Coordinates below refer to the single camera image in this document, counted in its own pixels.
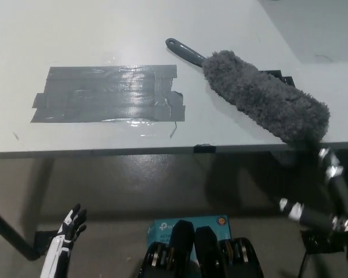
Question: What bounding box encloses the grey duct tape patch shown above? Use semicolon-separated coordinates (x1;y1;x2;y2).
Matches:
30;64;186;124

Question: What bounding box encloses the black floor plate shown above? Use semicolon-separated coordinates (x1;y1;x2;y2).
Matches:
33;230;59;256
303;228;346;256

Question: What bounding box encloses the grey fluffy duster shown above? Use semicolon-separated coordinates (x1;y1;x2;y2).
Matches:
165;37;331;145

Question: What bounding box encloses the teal router box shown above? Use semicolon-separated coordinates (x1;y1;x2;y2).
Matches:
147;214;233;261

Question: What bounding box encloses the black metal table leg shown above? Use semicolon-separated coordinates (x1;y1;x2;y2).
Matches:
0;202;39;261

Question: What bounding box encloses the black cable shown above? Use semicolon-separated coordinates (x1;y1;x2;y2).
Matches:
298;251;310;278

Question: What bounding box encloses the black table clamp bracket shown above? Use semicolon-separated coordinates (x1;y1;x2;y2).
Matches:
258;69;296;87

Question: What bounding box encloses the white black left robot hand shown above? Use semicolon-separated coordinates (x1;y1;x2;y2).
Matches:
39;203;88;278

